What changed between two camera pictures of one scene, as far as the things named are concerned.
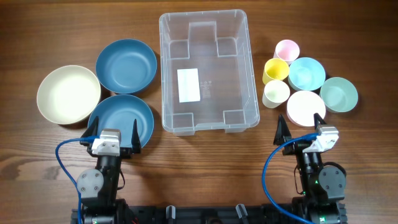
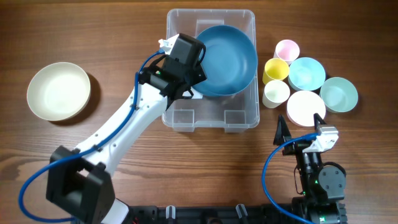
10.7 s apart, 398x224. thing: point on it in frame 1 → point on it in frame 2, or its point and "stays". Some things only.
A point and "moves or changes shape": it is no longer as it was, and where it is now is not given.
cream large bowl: [68, 94] moves or changes shape
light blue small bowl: [306, 74] stays
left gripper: [127, 152] → [200, 74]
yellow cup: [275, 69] stays
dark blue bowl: [125, 66] → [230, 60]
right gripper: [283, 134] stays
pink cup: [287, 50] stays
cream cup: [275, 93] stays
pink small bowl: [302, 106] stays
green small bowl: [338, 94] stays
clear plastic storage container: [208, 78] stays
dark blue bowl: [120, 112] → [218, 89]
